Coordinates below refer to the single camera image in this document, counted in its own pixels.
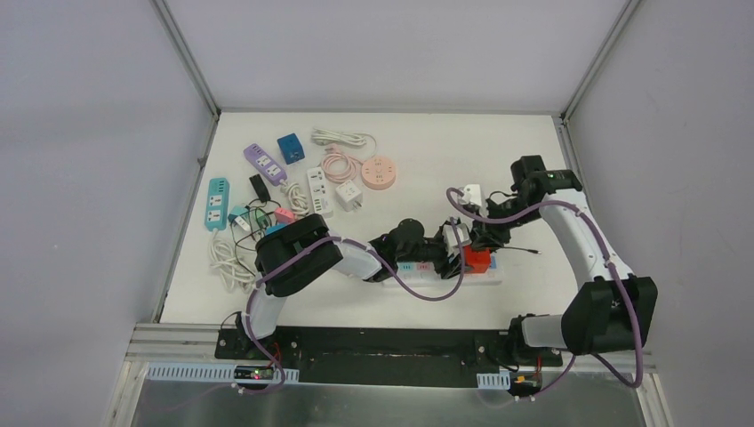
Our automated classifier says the white long power strip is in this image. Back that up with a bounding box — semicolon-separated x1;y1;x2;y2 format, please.
396;256;503;288

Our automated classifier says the black thin cable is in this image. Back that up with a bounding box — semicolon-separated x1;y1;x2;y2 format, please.
229;198;278;261

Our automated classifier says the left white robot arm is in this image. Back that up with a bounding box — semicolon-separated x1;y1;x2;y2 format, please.
235;213;471;360

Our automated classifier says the white cube adapter orange sticker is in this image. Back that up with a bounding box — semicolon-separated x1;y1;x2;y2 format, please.
335;180;363;212

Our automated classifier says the black charger brick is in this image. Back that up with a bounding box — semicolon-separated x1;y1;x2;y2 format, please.
249;174;272;203

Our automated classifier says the white cable bundle left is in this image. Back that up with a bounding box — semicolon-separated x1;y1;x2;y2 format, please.
208;235;258;293

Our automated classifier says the green USB charger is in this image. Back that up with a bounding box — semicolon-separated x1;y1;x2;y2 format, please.
250;208;271;230

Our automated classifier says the white multi-plug adapter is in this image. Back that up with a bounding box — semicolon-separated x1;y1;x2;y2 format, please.
233;216;251;231

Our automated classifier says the dark blue cube adapter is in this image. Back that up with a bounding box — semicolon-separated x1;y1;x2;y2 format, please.
277;133;306;165

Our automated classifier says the teal charger block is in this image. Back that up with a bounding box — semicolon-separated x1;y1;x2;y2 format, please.
228;205;249;223

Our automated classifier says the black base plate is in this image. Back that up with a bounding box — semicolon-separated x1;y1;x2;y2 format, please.
214;325;564;389

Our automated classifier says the pink cable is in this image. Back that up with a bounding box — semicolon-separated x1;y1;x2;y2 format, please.
318;142;364;185

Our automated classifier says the red plug adapter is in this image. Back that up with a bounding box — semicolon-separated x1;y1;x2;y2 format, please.
463;246;493;275

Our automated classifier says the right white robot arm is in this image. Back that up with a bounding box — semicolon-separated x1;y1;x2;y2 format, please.
472;156;658;365

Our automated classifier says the purple power strip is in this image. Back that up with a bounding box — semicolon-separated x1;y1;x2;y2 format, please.
243;143;287;186

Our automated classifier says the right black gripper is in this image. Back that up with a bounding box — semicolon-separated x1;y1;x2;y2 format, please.
470;196;541;248

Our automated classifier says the white USB power strip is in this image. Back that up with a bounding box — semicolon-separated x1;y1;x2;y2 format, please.
306;166;333;219

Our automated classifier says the teal power strip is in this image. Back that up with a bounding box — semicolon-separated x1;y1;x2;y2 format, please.
205;178;230;232

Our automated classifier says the pink plug adapter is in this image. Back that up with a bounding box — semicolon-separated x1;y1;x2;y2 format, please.
273;207;297;225

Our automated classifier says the pink round power strip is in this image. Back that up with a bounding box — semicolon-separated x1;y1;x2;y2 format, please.
360;156;397;190

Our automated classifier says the light blue plug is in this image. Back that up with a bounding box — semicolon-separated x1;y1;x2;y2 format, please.
264;223;286;237

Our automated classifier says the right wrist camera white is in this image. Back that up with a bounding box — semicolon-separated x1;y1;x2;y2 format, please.
458;183;485;215

